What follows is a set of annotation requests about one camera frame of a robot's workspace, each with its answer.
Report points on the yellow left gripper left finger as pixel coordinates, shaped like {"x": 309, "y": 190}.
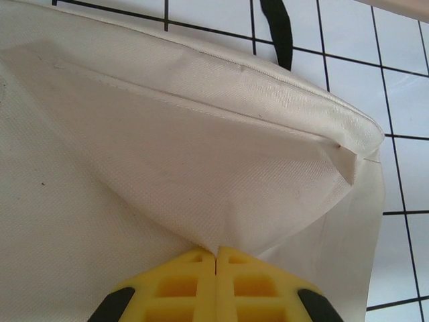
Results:
{"x": 174, "y": 288}

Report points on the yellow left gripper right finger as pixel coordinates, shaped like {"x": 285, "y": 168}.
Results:
{"x": 268, "y": 288}

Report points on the beige canvas backpack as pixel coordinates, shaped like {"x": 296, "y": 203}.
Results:
{"x": 151, "y": 151}

